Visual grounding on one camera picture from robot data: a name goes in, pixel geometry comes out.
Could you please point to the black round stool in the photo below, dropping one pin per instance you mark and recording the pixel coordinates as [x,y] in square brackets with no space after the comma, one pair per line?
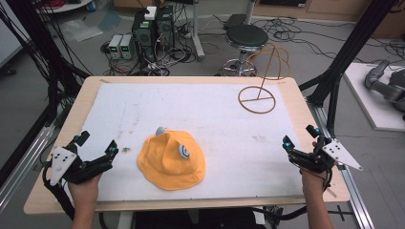
[246,36]

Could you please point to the person's left hand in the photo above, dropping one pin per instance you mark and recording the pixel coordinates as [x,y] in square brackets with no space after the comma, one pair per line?
[85,188]

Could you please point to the white platform board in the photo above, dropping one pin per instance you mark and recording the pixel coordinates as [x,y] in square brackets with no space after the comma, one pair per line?
[366,105]

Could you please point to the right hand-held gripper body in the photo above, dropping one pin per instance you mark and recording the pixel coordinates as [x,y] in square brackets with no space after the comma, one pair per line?
[321,156]

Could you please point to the grey metal stand leg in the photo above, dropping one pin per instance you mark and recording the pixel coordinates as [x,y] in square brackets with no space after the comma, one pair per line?
[197,30]

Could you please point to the aluminium rail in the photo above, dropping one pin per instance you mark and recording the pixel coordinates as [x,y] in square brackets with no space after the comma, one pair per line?
[24,165]
[355,200]

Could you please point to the clear plastic bag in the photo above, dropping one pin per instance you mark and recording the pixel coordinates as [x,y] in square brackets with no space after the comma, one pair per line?
[81,29]

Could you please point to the grey bench power supply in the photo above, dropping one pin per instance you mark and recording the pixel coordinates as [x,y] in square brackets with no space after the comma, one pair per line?
[114,46]
[126,46]

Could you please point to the white table mat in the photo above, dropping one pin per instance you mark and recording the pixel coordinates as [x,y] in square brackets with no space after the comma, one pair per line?
[203,114]

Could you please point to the yellow bucket hat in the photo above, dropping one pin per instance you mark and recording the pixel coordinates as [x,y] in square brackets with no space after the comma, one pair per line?
[172,162]

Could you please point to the black computer tower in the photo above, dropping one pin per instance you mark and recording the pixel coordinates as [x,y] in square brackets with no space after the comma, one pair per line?
[153,35]

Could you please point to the black metal frame post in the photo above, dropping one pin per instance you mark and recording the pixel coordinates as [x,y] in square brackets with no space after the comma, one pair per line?
[41,47]
[347,54]

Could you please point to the wooden table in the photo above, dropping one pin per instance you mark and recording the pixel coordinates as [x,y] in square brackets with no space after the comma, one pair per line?
[94,81]

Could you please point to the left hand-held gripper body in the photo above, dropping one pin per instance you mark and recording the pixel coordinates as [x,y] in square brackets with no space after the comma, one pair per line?
[71,167]

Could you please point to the person's right hand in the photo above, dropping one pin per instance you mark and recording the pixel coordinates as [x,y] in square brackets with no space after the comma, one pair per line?
[313,184]

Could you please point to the white box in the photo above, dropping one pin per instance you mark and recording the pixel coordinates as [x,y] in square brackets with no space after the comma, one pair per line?
[150,12]

